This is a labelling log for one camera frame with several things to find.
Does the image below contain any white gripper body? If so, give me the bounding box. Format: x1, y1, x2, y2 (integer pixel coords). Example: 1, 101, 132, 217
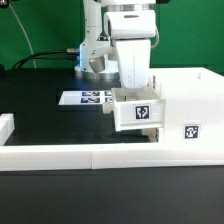
115, 39, 150, 90

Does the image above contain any white drawer box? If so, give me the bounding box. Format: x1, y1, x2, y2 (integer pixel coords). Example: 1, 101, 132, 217
102, 88, 166, 131

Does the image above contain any white drawer cabinet frame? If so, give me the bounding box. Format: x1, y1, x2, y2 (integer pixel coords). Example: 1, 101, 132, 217
142, 67, 224, 143

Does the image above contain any paper sheet with tags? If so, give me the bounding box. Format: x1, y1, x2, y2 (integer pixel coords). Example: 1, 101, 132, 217
59, 90, 112, 105

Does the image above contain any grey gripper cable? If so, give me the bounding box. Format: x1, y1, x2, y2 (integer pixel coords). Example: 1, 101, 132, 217
149, 23, 160, 50

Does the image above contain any black cable bundle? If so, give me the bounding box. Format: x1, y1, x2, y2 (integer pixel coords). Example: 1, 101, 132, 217
11, 48, 81, 70

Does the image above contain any thin white cable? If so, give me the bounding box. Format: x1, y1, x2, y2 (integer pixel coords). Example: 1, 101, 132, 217
7, 3, 38, 69

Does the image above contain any white front fence wall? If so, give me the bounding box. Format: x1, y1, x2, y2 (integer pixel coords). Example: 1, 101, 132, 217
0, 142, 224, 172

